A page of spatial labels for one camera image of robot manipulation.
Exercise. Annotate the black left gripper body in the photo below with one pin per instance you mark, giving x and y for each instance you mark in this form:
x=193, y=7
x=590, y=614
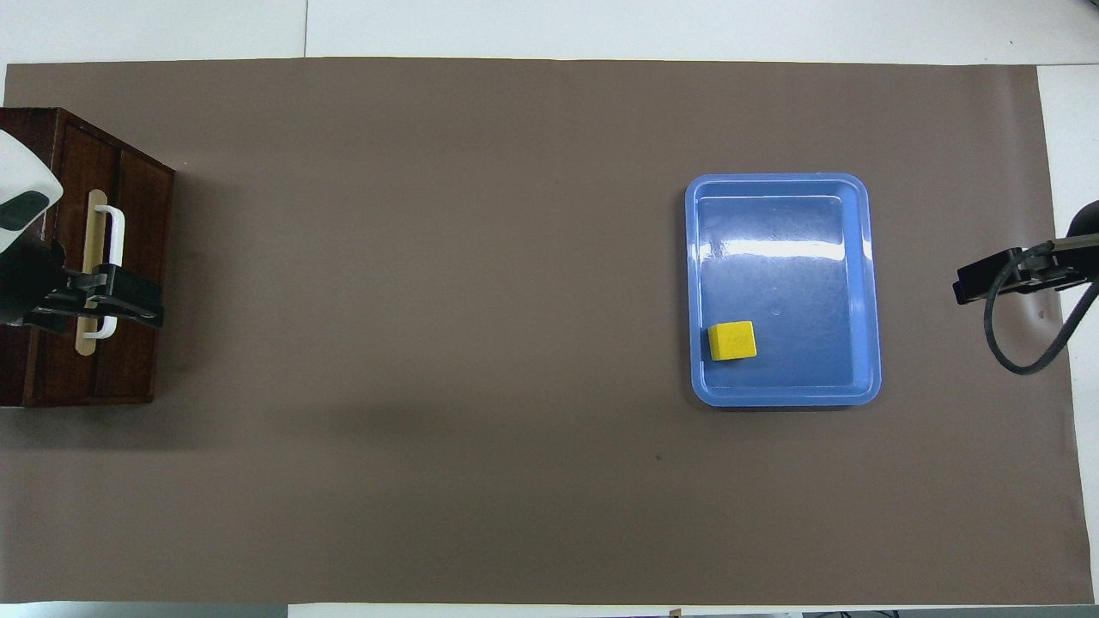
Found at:
x=26, y=279

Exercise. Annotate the dark wooden cabinet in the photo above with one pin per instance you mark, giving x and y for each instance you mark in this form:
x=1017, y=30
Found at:
x=142, y=360

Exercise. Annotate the yellow block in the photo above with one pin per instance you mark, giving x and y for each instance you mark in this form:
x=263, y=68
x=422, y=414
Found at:
x=732, y=340

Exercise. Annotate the blue plastic tray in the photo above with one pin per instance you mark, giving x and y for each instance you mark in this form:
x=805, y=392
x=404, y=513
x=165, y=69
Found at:
x=781, y=292

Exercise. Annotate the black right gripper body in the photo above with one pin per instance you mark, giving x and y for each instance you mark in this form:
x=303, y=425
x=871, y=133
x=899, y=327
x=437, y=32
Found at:
x=1087, y=219

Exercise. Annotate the brown table mat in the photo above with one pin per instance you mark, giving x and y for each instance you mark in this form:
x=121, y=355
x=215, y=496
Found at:
x=515, y=343

